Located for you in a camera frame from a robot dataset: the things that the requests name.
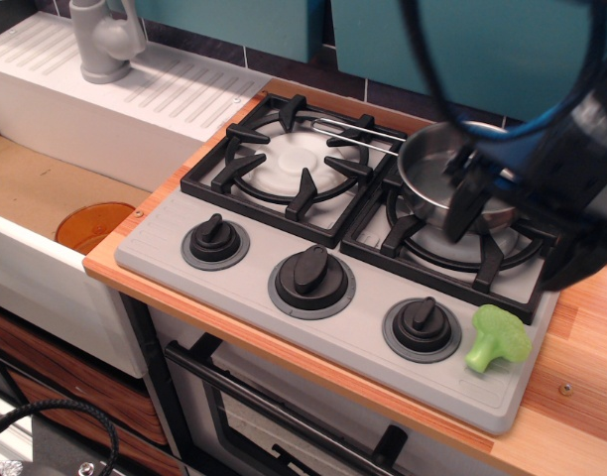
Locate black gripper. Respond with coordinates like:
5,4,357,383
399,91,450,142
442,59,607,292

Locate stainless steel pot with handle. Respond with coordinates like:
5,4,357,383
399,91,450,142
312,116,521,234

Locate green toy cauliflower floret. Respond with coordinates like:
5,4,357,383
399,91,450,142
465,304,533,373

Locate black right stove knob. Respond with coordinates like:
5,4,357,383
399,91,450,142
382,297,462,364

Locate black stove knob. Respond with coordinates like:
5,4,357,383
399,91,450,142
382,297,462,364
268,245,356,320
181,213,250,272

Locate black middle stove knob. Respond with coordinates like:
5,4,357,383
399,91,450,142
268,245,356,320

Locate grey toy stove top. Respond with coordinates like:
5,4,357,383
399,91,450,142
115,110,557,434

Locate black left stove knob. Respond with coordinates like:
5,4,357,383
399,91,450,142
181,213,250,272

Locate black right burner grate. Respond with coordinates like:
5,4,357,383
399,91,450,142
340,142,558,325

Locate black burner grate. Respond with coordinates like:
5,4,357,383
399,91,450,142
181,94,407,248
340,142,558,325

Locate black left burner grate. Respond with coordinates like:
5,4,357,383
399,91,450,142
181,94,407,248

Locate orange plastic plate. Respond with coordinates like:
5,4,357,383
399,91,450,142
55,201,135,255

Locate grey toy faucet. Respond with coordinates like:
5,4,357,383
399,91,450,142
69,0,147,84

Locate white toy sink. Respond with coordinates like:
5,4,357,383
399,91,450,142
0,13,268,378

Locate wooden drawer fronts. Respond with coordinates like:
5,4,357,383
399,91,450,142
0,307,182,475

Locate oven door with black handle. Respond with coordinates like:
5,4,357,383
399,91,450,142
151,310,496,475

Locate black braided cable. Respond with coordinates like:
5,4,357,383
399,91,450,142
0,399,121,472

